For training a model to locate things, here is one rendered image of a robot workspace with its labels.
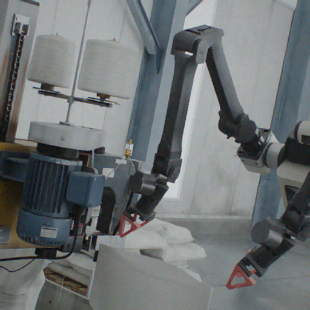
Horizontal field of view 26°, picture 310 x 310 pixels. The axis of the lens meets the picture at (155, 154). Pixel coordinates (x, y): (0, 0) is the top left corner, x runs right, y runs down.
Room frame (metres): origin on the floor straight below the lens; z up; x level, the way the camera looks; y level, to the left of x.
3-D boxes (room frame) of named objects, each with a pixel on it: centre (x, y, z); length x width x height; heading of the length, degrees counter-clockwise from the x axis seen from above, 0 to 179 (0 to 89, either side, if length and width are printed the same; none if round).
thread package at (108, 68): (2.03, 0.19, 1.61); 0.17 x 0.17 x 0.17
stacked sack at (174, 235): (5.79, -0.10, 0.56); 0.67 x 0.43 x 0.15; 50
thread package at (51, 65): (2.20, 0.38, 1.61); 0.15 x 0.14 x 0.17; 50
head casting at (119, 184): (2.38, 0.24, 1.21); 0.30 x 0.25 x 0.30; 50
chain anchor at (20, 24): (1.97, 0.45, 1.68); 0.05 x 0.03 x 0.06; 140
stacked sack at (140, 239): (5.17, 0.11, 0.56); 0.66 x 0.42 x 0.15; 140
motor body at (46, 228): (1.92, 0.27, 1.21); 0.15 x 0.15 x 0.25
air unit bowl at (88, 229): (2.17, 0.17, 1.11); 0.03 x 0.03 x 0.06
